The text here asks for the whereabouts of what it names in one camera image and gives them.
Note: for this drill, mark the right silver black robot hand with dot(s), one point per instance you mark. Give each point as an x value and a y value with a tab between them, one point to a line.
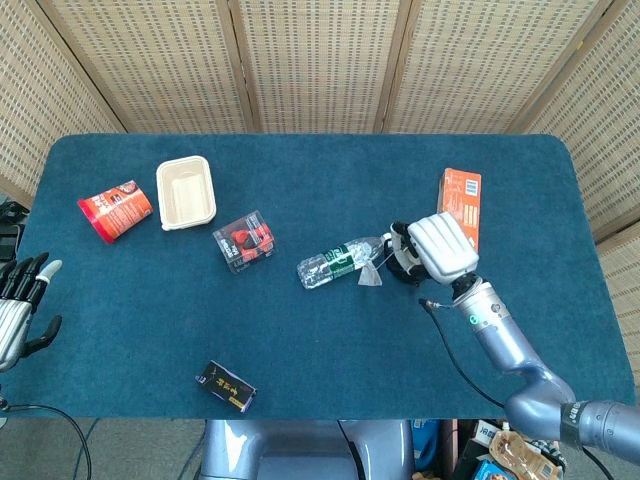
442	247

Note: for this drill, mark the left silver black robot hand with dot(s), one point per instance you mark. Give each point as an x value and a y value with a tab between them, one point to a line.
10	320

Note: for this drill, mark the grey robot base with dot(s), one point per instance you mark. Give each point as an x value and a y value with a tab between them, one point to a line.
300	445

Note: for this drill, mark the brown snack bag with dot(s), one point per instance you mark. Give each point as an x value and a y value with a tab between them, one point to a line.
520	457

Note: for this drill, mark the orange carton box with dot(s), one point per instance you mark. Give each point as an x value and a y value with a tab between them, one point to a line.
462	192

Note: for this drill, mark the black electronic device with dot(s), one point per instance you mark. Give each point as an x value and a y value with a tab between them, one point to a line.
7	240

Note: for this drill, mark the clear plastic water bottle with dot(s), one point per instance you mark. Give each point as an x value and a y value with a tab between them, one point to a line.
330	262

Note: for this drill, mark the blue table cloth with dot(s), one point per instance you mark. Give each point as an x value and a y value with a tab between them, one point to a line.
320	175

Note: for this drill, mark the red instant noodle cup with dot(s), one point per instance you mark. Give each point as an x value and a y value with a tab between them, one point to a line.
115	212

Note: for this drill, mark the white printed box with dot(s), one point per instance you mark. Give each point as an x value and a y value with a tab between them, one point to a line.
485	432

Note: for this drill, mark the clear box with red items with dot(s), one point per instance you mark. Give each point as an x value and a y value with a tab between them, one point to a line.
245	242

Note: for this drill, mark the blue package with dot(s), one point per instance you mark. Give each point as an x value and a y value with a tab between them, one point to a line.
425	445

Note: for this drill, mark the beige plastic food container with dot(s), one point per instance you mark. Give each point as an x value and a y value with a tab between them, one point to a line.
185	195

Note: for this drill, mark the black box with gold text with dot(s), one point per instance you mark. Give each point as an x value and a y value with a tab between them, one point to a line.
225	386

